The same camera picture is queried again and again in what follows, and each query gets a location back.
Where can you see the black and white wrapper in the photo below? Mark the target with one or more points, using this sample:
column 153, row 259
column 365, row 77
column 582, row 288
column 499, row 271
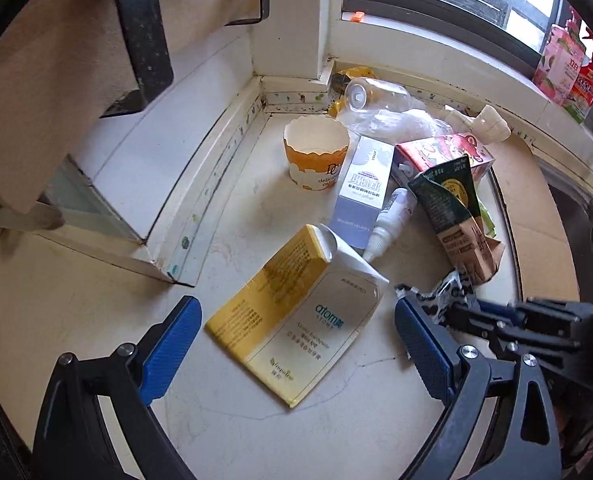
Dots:
column 449, row 287

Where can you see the brown cardboard sheet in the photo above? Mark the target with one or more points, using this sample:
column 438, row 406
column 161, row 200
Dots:
column 536, row 220

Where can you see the wooden cutting board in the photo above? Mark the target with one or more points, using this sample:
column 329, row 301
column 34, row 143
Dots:
column 51, row 60

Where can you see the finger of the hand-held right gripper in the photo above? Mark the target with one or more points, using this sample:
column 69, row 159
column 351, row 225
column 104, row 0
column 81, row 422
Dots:
column 498, row 311
column 476, row 324

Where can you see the light green wrapper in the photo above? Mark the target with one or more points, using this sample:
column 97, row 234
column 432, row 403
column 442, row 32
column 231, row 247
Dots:
column 487, row 220

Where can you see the red printed carton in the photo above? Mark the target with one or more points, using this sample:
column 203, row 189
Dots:
column 441, row 152

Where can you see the black cutting board rack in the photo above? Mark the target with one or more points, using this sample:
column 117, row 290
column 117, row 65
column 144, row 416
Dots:
column 146, row 35

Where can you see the yellow wrapper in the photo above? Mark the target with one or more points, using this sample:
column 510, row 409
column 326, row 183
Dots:
column 349, row 71

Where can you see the green and brown crushed carton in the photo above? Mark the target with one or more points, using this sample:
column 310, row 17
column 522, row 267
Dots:
column 451, row 200

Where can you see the orange and white paper cup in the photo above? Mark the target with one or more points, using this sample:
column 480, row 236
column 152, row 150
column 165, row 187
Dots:
column 316, row 165

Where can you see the stainless steel sink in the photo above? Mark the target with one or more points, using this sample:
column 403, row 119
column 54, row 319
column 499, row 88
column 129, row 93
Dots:
column 571, row 225

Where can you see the clear plastic bottle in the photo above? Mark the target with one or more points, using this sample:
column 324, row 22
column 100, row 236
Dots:
column 371, row 92

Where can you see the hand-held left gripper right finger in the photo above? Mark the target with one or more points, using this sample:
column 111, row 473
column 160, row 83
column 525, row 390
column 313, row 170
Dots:
column 424, row 352

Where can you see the clear plastic bag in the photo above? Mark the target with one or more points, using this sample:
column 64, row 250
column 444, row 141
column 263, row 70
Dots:
column 406, row 122

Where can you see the purple and white box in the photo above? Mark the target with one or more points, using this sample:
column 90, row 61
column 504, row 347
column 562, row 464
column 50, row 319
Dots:
column 361, row 195

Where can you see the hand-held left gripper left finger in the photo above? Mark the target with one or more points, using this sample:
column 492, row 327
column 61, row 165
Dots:
column 174, row 342

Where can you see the pink refill pouch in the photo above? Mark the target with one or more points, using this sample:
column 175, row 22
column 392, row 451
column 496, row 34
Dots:
column 558, row 67

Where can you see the white dropper bottle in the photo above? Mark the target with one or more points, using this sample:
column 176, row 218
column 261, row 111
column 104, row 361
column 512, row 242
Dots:
column 391, row 220

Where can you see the white paper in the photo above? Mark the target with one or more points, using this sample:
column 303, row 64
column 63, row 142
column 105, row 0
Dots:
column 491, row 122

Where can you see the small orange item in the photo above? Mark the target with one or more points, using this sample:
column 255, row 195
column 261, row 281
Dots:
column 359, row 16

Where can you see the yellow and white carton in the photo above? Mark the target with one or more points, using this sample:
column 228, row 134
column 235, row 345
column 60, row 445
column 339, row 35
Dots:
column 286, row 310

